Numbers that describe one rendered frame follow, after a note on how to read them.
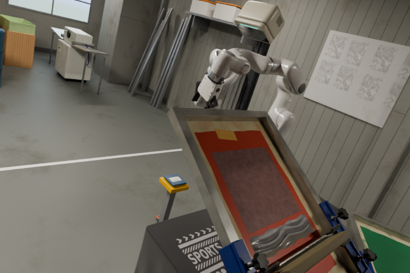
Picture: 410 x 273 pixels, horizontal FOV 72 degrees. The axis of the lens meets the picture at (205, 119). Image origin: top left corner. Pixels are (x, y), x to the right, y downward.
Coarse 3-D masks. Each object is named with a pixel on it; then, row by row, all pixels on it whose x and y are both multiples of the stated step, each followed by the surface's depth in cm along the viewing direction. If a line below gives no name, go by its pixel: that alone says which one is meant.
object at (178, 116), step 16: (176, 112) 99; (192, 112) 104; (208, 112) 110; (224, 112) 116; (240, 112) 124; (256, 112) 132; (176, 128) 97; (272, 128) 132; (192, 144) 94; (192, 160) 91; (288, 160) 126; (208, 176) 89; (304, 176) 123; (208, 192) 85; (304, 192) 121; (208, 208) 85; (224, 208) 85; (320, 208) 116; (224, 224) 81; (224, 240) 81; (352, 272) 106
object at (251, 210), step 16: (208, 144) 104; (224, 144) 109; (208, 160) 99; (224, 160) 104; (240, 160) 109; (224, 176) 99; (240, 176) 104; (224, 192) 94; (240, 192) 99; (256, 192) 104; (240, 208) 94; (256, 208) 98; (240, 224) 90; (256, 224) 94; (272, 224) 98; (288, 256) 94; (272, 272) 86
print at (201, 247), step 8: (200, 232) 131; (208, 232) 133; (216, 232) 134; (176, 240) 122; (184, 240) 123; (192, 240) 125; (200, 240) 126; (208, 240) 128; (216, 240) 129; (184, 248) 119; (192, 248) 120; (200, 248) 121; (208, 248) 123; (216, 248) 124; (192, 256) 116; (200, 256) 117; (208, 256) 118; (216, 256) 120; (200, 264) 113; (208, 264) 114; (216, 264) 115; (200, 272) 109; (208, 272) 110; (216, 272) 112; (224, 272) 113
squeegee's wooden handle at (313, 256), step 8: (344, 232) 102; (328, 240) 98; (336, 240) 96; (344, 240) 99; (312, 248) 96; (320, 248) 89; (328, 248) 91; (336, 248) 94; (304, 256) 87; (312, 256) 84; (320, 256) 87; (288, 264) 85; (296, 264) 79; (304, 264) 80; (312, 264) 82; (280, 272) 78; (288, 272) 76; (296, 272) 77; (304, 272) 79
